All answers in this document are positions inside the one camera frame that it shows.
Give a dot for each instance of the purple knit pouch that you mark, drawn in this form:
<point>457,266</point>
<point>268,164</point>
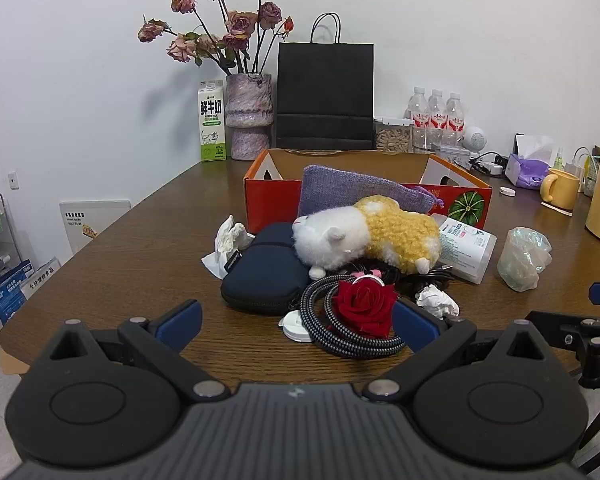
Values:
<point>340,187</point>

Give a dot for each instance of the white plug adapter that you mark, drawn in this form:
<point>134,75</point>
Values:
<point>575,169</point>

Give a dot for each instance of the wooden stick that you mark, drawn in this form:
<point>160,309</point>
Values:
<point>557,209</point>

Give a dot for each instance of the small green spray bottle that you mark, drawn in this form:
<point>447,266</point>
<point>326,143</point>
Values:
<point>558,160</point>

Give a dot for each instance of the purple marbled vase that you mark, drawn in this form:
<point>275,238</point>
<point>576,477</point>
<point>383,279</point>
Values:
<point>247,120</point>

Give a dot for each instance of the clear plastic bag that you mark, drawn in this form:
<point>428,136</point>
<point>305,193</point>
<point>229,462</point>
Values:
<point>522,260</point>

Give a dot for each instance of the white round speaker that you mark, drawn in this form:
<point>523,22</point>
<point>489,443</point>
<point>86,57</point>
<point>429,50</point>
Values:
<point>474,139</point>

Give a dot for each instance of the white plastic tub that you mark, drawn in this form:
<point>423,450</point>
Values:
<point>454,154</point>

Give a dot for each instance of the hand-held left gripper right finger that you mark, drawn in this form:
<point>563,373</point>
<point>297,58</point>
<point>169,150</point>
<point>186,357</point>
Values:
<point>414,325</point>

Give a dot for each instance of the navy zip case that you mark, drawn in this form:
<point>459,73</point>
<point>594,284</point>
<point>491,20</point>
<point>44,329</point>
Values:
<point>265,275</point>

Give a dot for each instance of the white yellow plush toy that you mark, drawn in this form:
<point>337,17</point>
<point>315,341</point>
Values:
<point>389,230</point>

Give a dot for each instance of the purple tissue box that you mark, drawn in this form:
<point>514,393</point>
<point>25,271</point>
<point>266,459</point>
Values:
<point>524,172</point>

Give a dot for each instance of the dried pink rose bouquet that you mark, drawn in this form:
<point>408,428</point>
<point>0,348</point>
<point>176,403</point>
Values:
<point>240,22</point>

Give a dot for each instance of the wooden desktop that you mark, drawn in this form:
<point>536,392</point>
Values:
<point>145,260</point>

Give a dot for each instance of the red cardboard box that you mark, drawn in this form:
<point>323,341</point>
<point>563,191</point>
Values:
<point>275,200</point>

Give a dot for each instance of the white wet wipes pack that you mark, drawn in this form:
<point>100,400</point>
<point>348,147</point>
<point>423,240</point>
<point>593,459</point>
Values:
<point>467,250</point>

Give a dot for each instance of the small white tissue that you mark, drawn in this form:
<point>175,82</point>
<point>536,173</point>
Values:
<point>437,300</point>

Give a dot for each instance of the yellow mug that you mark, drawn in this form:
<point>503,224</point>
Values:
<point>562,190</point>

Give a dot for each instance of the clear container of nuts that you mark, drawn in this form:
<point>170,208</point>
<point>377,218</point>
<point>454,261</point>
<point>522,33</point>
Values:
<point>392,140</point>

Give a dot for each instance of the white wall socket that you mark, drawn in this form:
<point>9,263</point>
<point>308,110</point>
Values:
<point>13,181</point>

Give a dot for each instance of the blue boxes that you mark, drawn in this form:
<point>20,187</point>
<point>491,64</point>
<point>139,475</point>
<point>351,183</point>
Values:
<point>7,300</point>

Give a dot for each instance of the red rose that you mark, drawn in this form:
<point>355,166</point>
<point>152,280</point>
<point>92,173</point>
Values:
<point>362,305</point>

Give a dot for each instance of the black paper bag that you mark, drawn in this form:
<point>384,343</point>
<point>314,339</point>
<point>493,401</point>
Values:
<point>325,90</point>

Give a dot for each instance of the white green milk carton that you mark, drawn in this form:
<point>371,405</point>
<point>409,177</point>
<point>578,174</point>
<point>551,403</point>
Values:
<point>212,125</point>

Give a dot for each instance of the white printed box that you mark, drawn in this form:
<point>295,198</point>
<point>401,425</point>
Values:
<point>40,277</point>

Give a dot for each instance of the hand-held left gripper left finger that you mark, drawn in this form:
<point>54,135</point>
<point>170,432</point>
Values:
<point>180,322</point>

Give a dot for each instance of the black small box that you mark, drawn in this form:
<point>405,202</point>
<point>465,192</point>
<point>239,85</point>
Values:
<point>518,144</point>

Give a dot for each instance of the white round lid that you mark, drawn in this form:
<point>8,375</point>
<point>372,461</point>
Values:
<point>297,327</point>

